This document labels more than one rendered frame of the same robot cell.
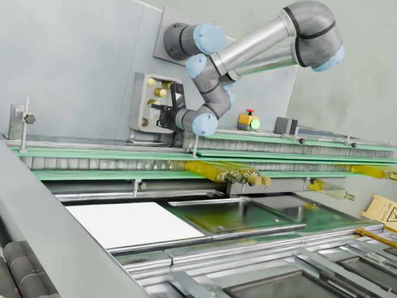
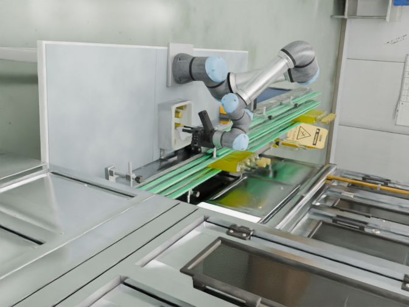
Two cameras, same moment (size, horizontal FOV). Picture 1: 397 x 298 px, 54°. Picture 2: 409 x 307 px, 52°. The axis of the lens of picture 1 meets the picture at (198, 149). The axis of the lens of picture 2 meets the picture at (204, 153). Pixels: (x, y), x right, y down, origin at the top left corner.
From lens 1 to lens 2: 0.95 m
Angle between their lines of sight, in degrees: 22
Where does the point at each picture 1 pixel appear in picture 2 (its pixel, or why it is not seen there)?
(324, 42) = (310, 69)
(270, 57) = not seen: hidden behind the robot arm
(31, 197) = (378, 261)
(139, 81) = (165, 112)
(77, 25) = (120, 84)
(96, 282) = not seen: outside the picture
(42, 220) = (400, 268)
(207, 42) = (218, 74)
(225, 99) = (248, 119)
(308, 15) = (301, 55)
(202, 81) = (237, 113)
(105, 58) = (139, 102)
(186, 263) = not seen: hidden behind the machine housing
